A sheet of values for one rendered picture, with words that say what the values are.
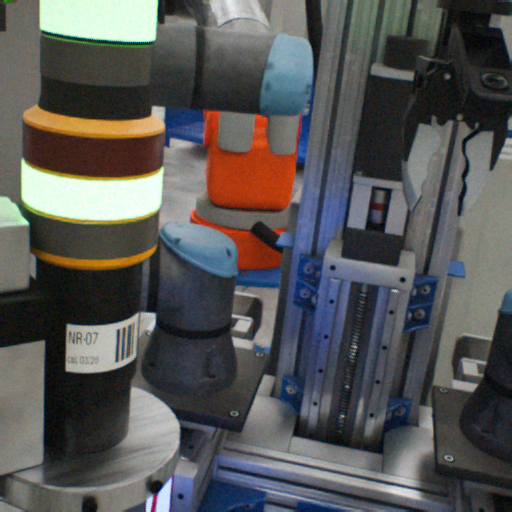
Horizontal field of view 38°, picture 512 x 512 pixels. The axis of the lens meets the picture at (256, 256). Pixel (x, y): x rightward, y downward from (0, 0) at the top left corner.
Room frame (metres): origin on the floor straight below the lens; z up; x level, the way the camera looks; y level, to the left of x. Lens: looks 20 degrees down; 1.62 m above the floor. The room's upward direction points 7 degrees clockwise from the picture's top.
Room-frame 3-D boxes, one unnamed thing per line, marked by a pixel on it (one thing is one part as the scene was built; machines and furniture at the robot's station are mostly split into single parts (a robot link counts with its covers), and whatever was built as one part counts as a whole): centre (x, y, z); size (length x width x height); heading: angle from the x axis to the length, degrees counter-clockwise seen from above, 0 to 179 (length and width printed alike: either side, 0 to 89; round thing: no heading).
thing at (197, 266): (1.03, 0.09, 1.20); 0.13 x 0.12 x 0.14; 101
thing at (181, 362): (1.03, 0.08, 1.09); 0.15 x 0.15 x 0.10
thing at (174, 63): (0.69, 0.13, 1.54); 0.11 x 0.08 x 0.11; 101
